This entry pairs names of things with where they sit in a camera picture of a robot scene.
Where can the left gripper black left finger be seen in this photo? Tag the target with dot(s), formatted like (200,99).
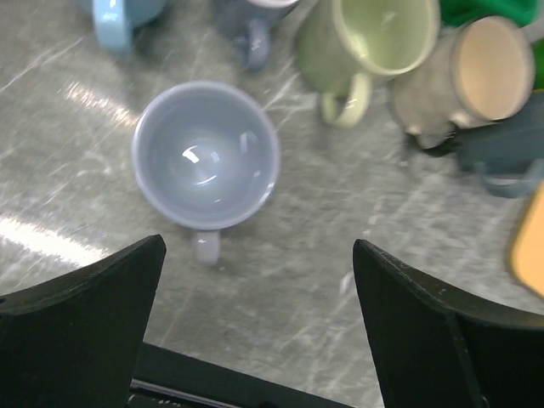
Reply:
(73,341)

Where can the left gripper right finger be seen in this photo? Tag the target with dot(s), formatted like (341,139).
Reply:
(435,345)

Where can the dark grey blue mug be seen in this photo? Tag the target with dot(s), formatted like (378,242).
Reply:
(506,156)

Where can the cream ribbed mug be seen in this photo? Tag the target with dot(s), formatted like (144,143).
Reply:
(428,101)

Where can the green mug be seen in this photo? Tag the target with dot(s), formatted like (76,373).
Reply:
(344,48)

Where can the grey printed mug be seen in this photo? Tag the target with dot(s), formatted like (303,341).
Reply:
(249,24)

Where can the yellow tray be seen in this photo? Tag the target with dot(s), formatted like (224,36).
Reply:
(526,253)

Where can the green plastic crate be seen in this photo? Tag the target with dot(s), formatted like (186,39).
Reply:
(468,15)

